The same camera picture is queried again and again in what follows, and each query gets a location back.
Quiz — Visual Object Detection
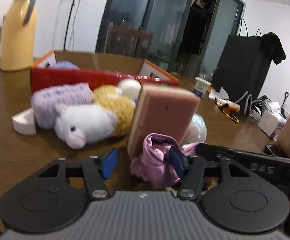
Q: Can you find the purple satin scrunchie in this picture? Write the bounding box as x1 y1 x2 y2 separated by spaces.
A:
130 133 200 189

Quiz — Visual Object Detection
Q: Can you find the pink sponge block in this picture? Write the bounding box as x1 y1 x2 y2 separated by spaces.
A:
126 85 200 159

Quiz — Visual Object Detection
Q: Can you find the iridescent mesh pouf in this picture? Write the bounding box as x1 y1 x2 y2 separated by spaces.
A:
182 114 207 145

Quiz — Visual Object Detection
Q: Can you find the white alpaca plush toy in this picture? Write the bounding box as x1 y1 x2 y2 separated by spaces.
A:
54 103 118 150

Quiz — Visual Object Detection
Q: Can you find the white tissue box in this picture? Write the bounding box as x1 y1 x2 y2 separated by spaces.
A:
257 102 287 140

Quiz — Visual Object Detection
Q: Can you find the yellow fuzzy plush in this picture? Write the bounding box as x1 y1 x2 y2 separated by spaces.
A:
93 85 135 137

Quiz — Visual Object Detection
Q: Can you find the orange white tube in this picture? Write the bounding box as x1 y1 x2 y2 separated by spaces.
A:
216 98 240 124

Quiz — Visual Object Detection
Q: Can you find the white yogurt cup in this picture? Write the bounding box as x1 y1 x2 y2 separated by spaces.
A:
193 77 211 99

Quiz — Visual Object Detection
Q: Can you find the crumpled white paper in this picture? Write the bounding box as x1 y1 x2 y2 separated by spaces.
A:
208 87 229 100

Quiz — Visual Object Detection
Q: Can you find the white wedge sponge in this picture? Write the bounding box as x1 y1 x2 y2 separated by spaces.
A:
12 108 36 136

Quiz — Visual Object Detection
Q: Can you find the lavender knit headband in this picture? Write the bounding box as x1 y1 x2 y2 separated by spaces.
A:
31 83 93 129

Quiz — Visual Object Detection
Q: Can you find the white foam ball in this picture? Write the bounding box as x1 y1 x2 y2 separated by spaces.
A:
117 79 141 100

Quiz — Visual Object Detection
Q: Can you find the red cardboard box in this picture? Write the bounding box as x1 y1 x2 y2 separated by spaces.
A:
30 50 179 93

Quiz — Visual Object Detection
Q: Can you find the lavender towel in box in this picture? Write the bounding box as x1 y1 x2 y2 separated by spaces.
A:
48 60 80 70

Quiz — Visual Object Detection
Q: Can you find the black cloth on cabinet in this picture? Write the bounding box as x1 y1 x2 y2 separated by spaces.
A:
253 32 286 65

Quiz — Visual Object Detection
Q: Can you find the dark wooden chair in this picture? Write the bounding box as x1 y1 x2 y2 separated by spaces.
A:
104 22 154 59

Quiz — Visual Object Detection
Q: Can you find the sliding glass door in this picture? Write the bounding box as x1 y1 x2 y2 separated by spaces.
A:
96 0 244 80

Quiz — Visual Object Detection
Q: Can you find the yellow thermos jug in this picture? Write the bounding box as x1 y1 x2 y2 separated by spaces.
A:
0 0 37 72

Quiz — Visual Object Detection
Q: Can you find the white charging cable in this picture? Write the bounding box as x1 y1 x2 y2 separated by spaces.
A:
233 90 268 120

